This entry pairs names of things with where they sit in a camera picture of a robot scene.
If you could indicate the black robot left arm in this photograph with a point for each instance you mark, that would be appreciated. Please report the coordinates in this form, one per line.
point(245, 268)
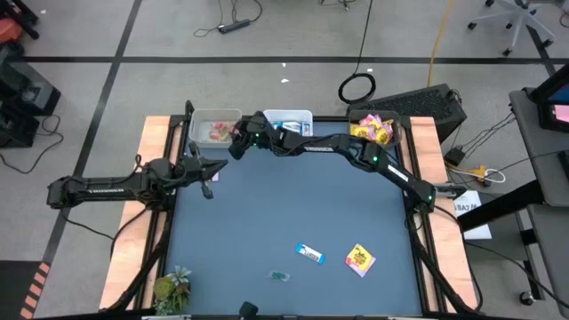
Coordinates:
point(106, 191)

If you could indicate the white paper sheet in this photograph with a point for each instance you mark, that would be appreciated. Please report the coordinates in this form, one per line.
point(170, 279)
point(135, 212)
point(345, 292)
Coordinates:
point(471, 222)

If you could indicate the black orange striped mat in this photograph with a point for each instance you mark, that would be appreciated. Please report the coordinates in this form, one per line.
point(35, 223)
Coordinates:
point(22, 289)

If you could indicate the white plastic bin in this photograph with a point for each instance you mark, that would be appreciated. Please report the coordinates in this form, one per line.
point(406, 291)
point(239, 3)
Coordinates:
point(284, 114)

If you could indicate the black equipment rack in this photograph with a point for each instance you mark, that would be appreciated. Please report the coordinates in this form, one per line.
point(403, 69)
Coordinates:
point(22, 102)

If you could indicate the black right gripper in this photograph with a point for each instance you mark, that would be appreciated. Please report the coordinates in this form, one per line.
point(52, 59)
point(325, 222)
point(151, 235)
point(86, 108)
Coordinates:
point(255, 133)

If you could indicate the green candy clear wrapper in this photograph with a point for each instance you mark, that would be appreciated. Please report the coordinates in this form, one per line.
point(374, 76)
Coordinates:
point(279, 276)

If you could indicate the black power strip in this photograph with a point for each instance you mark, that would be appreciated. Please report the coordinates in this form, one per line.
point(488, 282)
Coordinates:
point(233, 26)

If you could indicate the black computer monitor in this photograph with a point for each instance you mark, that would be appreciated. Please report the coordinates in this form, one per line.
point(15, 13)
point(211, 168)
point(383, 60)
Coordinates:
point(553, 111)

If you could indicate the white blue Hershey's bar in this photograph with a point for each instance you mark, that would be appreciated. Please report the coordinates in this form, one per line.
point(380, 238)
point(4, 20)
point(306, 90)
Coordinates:
point(310, 253)
point(306, 129)
point(292, 127)
point(278, 126)

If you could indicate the grey office chair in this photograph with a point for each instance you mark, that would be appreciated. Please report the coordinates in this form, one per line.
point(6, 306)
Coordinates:
point(342, 3)
point(518, 18)

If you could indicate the clear container of snacks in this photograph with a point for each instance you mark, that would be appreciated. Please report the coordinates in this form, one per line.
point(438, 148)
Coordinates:
point(355, 116)

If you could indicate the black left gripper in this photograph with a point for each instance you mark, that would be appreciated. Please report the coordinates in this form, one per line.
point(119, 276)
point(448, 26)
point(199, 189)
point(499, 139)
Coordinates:
point(191, 171)

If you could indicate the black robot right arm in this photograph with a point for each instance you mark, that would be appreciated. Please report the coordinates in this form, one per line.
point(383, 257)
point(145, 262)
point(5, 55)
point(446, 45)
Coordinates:
point(320, 149)

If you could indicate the grey desk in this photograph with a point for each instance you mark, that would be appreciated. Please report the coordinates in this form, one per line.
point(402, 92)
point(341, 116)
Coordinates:
point(551, 266)
point(533, 155)

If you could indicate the red orange machine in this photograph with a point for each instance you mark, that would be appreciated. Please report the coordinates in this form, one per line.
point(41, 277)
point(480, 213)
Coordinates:
point(9, 30)

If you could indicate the yellow power plug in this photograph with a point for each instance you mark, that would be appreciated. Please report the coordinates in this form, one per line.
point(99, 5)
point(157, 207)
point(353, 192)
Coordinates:
point(480, 172)

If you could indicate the wooden side board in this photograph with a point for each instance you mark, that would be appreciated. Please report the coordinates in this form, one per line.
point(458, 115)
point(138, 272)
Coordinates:
point(449, 266)
point(133, 249)

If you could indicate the light grey plastic bin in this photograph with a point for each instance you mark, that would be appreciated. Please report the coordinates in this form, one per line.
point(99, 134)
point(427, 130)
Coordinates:
point(200, 140)

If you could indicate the black aluminium table frame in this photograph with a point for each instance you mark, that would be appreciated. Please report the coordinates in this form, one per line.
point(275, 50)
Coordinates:
point(331, 119)

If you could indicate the green succulent plant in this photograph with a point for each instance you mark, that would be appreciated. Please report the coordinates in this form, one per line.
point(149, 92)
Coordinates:
point(171, 289)

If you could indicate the black perforated computer case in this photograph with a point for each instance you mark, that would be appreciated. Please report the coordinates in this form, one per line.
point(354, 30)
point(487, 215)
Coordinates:
point(418, 104)

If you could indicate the black power adapter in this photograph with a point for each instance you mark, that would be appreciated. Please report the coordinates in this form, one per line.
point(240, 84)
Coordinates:
point(454, 157)

